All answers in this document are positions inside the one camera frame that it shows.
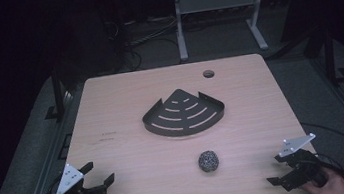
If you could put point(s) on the black flat bracket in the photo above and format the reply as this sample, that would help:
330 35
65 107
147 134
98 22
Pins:
65 146

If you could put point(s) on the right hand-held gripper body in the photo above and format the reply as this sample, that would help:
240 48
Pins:
298 166

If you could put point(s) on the grey metal desk frame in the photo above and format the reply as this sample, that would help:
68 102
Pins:
214 2

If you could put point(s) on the person's right hand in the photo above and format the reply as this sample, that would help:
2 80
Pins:
331 187

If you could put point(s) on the black upright post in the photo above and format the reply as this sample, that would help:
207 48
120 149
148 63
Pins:
57 92
330 56

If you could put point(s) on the black metal corner shelf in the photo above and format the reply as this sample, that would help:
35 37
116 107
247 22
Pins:
183 117

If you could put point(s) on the steel wool scrubber ball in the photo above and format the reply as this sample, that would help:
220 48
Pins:
208 161

